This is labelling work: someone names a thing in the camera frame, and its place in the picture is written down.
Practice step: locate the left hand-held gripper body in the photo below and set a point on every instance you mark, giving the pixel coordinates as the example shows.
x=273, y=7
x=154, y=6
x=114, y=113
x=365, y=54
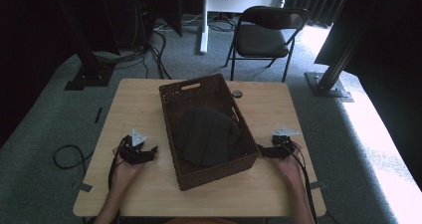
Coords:
x=133, y=151

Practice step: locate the person's right hand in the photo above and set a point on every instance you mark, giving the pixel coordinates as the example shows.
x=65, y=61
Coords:
x=289, y=169

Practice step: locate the person's left hand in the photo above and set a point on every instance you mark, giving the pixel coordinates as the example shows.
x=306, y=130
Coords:
x=124, y=174

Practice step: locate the black folding chair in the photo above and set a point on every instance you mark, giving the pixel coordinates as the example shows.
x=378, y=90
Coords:
x=262, y=40

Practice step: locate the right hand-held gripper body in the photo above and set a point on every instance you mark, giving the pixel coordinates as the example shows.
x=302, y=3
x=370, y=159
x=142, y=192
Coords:
x=282, y=147

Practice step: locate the black metal stand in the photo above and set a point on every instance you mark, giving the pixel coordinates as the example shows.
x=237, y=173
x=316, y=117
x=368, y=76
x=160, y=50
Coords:
x=328, y=81
x=89, y=68

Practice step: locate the dark cloth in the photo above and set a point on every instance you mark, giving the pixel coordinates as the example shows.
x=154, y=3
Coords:
x=204, y=136

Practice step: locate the white desk frame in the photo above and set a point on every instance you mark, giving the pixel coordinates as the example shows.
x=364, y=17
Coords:
x=232, y=3

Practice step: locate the brown wicker basket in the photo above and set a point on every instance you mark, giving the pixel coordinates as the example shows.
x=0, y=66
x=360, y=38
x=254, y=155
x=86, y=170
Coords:
x=172, y=98

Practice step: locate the grey tape strip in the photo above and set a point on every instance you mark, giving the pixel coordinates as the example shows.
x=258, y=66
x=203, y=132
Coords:
x=317, y=185
x=85, y=187

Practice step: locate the round grey table grommet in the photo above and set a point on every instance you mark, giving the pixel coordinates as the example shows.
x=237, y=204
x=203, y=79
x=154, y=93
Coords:
x=237, y=94

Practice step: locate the black marker pen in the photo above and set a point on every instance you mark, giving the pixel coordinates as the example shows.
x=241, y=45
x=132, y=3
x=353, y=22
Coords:
x=98, y=115

